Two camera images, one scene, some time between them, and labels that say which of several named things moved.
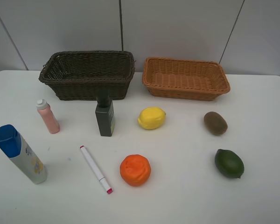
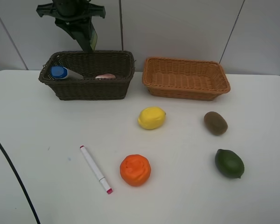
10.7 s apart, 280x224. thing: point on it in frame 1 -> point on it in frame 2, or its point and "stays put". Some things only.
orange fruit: [135, 170] stays put
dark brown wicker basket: [82, 75] stays put
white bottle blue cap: [16, 147] -> [62, 73]
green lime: [228, 164] stays put
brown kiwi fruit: [215, 123] stays put
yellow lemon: [151, 118] stays put
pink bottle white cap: [44, 108] -> [106, 76]
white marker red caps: [102, 179] stays put
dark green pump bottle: [105, 113] -> [81, 30]
